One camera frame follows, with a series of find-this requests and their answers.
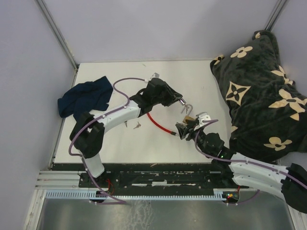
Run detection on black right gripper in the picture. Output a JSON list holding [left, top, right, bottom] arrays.
[[175, 119, 210, 158]]

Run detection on brass padlock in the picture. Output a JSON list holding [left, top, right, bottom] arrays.
[[183, 104, 195, 124]]

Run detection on silver key bunch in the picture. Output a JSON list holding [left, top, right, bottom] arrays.
[[181, 104, 190, 114]]

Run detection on red cable lock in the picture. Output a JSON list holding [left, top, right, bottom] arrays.
[[146, 112, 179, 137]]

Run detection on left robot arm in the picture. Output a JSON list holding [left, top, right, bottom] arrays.
[[69, 77, 186, 187]]

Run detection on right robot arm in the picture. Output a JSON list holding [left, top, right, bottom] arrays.
[[176, 120, 307, 213]]

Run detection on navy blue cloth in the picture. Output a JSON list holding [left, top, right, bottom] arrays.
[[57, 76, 113, 120]]

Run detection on black floral blanket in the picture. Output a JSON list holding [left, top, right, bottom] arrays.
[[210, 30, 307, 162]]

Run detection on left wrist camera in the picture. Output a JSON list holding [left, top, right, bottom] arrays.
[[150, 72, 160, 79]]

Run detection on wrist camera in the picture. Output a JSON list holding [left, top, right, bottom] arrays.
[[150, 72, 160, 79], [196, 112, 211, 126]]

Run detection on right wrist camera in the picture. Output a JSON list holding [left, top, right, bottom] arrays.
[[196, 112, 211, 126]]

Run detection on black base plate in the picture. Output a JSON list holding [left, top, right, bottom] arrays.
[[51, 162, 240, 190]]

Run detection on white slotted cable duct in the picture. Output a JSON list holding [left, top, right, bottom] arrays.
[[45, 190, 239, 201]]

